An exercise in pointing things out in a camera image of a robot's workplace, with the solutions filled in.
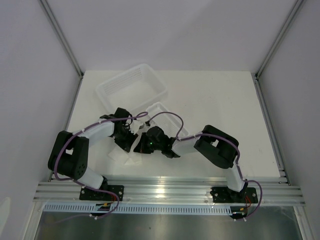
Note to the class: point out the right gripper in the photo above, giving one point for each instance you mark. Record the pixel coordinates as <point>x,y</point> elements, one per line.
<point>141,148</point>

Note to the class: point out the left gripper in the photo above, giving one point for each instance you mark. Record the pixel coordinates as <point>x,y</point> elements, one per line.
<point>126,145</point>

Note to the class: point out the white paper napkin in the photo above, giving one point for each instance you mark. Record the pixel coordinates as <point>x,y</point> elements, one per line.
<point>124,158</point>

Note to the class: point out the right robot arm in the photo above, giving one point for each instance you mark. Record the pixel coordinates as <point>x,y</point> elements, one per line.
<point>216,146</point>

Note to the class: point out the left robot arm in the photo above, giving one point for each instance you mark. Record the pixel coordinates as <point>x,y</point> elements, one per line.
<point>70,153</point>

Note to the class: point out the small white plastic tray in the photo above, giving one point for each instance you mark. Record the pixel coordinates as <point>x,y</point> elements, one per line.
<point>169,123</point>

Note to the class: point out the large white plastic basket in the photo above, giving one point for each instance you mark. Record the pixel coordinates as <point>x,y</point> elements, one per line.
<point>134,90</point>

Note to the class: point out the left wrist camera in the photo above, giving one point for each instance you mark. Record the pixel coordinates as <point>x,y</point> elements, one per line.
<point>136,125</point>

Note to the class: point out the aluminium mounting rail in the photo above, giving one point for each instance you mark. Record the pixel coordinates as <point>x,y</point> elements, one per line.
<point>164,190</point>

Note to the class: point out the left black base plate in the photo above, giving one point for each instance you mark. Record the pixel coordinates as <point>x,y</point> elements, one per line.
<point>93,195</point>

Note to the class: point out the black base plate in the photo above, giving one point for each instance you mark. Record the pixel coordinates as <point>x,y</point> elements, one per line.
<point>93,195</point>
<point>225,196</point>

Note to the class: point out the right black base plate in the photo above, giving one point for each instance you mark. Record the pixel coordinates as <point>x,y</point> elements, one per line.
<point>225,196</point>

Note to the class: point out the white slotted cable duct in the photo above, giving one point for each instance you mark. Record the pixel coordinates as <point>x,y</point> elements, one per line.
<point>95,208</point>

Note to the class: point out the left aluminium frame post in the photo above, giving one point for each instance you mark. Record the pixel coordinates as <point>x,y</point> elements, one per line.
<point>48,12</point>

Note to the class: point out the aluminium frame post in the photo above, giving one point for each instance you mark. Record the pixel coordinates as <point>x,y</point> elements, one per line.
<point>280,36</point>
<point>48,12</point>

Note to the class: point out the right aluminium frame post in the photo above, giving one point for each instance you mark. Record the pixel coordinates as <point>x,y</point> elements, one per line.
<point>280,36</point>

